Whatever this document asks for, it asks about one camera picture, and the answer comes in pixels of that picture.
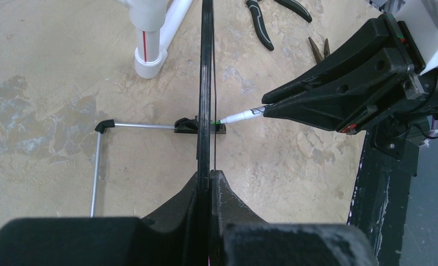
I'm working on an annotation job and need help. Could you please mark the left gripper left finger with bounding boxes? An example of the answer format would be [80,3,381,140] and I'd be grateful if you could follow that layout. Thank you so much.
[0,176,197,265]

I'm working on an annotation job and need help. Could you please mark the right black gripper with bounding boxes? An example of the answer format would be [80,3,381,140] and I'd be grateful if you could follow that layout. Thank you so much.
[262,14,438,134]

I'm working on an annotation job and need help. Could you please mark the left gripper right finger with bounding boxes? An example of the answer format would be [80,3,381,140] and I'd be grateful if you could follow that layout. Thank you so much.
[209,170,376,265]

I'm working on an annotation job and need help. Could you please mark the small black-framed whiteboard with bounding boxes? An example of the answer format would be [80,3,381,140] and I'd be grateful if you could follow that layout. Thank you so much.
[90,0,227,266]

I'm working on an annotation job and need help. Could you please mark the white whiteboard marker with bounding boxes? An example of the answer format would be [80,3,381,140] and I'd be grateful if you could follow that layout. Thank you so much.
[212,105,269,125]

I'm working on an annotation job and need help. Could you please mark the yellow-handled pliers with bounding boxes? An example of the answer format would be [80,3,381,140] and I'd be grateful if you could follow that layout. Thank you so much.
[308,37,331,64]

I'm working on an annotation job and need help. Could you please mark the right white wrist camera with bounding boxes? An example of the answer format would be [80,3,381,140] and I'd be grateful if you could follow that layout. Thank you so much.
[395,0,438,75]

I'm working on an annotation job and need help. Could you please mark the black-handled wire stripper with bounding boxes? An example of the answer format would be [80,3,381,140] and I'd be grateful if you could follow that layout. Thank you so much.
[245,0,313,51]

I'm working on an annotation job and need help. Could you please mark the white PVC pipe frame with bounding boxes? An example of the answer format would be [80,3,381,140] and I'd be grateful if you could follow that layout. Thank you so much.
[118,0,193,79]

